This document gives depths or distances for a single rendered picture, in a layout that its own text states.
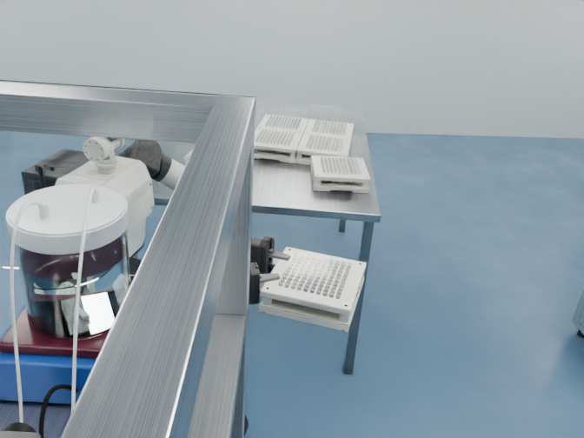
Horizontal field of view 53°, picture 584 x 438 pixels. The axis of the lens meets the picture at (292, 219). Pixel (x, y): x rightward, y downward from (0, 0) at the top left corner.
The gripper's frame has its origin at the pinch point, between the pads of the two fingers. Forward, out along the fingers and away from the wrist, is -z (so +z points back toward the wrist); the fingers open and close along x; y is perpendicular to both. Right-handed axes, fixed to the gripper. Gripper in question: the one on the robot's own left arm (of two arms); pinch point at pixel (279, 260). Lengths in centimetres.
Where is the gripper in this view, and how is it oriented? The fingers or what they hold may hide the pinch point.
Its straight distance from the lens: 170.8
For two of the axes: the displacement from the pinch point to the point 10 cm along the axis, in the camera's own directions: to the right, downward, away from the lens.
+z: -9.1, -2.2, 3.4
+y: -4.0, 4.1, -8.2
